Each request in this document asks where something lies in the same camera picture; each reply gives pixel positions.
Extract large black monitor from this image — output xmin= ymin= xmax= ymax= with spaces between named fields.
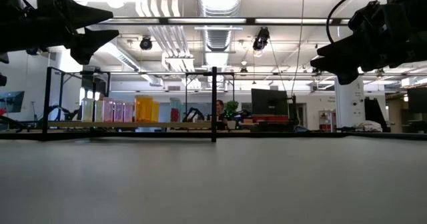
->
xmin=250 ymin=88 xmax=290 ymax=117

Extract silver ventilation duct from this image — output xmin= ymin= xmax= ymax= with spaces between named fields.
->
xmin=196 ymin=0 xmax=244 ymax=68

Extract monitor showing blue picture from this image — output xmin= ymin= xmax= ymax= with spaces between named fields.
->
xmin=0 ymin=90 xmax=25 ymax=118

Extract grey table mat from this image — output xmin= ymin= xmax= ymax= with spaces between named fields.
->
xmin=0 ymin=136 xmax=427 ymax=224

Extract black overhead camera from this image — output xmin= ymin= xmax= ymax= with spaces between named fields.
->
xmin=252 ymin=26 xmax=271 ymax=51

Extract red storage bins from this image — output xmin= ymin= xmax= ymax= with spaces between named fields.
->
xmin=253 ymin=115 xmax=290 ymax=123

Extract black right camera cable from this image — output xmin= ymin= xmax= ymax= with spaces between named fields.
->
xmin=325 ymin=0 xmax=397 ymax=45

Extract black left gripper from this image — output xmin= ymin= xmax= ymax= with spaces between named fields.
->
xmin=0 ymin=0 xmax=120 ymax=66

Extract black metal shelf frame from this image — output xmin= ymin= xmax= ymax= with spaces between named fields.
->
xmin=41 ymin=65 xmax=236 ymax=143

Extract white cloth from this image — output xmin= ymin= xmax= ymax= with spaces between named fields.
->
xmin=354 ymin=120 xmax=383 ymax=133

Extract black screen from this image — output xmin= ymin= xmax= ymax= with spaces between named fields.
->
xmin=406 ymin=87 xmax=427 ymax=133

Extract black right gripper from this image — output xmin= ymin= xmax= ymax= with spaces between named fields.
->
xmin=310 ymin=0 xmax=427 ymax=86

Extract person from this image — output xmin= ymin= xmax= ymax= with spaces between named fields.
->
xmin=215 ymin=99 xmax=231 ymax=122

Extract small potted plant white pot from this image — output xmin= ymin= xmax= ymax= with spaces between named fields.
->
xmin=225 ymin=99 xmax=240 ymax=131

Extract thin black hanging cable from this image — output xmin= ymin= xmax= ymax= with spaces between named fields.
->
xmin=290 ymin=0 xmax=306 ymax=97

